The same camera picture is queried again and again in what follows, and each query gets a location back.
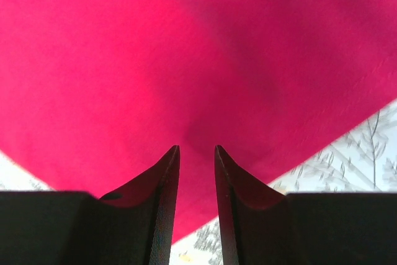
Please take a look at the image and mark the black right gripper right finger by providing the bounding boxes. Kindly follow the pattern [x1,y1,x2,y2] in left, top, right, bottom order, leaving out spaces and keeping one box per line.
[215,146,396,264]

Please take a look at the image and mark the pink t shirt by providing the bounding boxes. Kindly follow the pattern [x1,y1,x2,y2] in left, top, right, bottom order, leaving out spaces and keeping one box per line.
[1,0,396,240]

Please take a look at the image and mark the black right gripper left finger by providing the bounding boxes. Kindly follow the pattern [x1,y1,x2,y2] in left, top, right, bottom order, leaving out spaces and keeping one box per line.
[1,146,180,264]

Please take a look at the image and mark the floral table mat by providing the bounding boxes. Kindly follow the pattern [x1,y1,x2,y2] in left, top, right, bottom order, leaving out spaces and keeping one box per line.
[0,99,397,265]

